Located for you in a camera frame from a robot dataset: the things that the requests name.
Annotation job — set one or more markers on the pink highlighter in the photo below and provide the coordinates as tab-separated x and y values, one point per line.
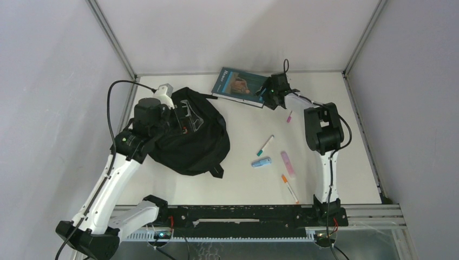
288	164

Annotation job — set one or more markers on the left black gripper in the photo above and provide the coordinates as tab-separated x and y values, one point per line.
196	121

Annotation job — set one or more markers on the black backpack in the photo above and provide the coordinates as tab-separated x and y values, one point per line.
200	151

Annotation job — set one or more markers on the green capped white marker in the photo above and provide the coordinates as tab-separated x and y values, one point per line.
263	147

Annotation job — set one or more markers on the orange capped white marker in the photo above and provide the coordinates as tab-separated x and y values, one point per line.
290	189

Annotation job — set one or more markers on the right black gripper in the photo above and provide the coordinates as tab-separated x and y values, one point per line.
269	103

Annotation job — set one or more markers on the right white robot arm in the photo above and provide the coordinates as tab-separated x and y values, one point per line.
324	136

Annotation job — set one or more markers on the teal hardcover book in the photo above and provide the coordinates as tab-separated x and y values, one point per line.
239	86

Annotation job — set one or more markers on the pink capped white marker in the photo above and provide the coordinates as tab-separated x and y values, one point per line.
289	117

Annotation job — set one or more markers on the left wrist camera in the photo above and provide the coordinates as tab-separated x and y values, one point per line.
164	92

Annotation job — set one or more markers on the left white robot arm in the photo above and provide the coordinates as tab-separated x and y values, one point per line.
91	231

